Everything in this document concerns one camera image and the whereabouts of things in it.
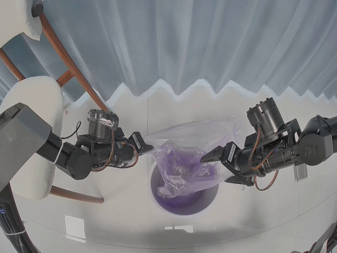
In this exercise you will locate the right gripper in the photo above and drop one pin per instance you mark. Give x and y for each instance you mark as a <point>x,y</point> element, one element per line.
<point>242,162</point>

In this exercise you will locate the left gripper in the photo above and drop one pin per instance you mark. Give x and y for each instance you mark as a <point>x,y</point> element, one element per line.
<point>139,141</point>

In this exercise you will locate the purple plastic bag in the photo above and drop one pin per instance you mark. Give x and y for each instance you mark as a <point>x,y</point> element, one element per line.
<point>184,146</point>

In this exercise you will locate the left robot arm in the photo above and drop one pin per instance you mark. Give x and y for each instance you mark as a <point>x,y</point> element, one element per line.
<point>23,130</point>

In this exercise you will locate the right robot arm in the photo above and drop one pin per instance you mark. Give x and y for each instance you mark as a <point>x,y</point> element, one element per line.
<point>316,146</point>

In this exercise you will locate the white trash bin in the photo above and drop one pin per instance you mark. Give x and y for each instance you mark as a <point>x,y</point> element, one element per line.
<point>151,188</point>

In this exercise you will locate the pale blue curtain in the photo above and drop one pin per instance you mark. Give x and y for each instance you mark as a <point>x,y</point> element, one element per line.
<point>184,35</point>

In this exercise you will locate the white padded wooden chair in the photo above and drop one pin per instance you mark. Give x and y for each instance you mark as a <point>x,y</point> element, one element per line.
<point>34,93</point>

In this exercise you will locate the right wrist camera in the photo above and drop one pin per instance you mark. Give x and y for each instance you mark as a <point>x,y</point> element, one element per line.
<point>251,141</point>

